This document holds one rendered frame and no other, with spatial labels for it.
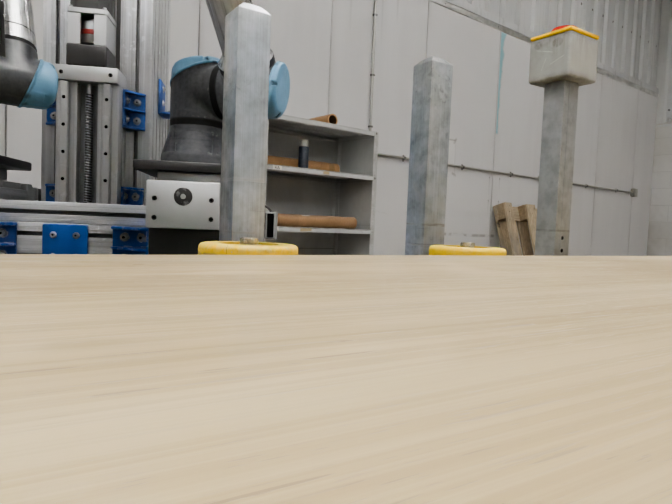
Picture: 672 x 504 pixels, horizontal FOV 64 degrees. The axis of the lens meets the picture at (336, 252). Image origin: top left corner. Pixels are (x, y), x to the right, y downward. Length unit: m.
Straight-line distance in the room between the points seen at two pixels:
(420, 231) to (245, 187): 0.24
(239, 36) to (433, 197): 0.30
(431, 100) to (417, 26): 4.14
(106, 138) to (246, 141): 0.82
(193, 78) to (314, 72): 2.83
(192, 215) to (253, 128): 0.52
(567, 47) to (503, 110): 4.74
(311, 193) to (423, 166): 3.21
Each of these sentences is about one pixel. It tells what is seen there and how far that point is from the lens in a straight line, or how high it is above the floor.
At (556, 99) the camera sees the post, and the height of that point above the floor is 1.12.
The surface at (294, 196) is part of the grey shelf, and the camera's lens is 3.79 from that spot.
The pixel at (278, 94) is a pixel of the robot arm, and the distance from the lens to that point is 1.17.
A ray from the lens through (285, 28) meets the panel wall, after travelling 3.96.
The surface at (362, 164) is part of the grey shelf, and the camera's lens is 3.81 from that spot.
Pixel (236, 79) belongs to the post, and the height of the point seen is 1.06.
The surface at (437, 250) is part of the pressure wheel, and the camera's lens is 0.56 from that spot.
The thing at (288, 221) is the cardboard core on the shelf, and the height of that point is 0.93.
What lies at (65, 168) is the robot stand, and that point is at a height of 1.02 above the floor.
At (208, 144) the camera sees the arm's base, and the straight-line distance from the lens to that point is 1.20.
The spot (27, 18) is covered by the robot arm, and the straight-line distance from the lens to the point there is 1.02.
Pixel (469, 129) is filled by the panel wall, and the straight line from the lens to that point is 5.18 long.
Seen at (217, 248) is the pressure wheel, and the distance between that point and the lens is 0.41.
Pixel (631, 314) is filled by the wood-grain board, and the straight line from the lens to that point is 0.20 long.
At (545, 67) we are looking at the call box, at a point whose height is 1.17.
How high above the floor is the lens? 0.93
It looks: 3 degrees down
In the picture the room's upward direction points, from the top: 2 degrees clockwise
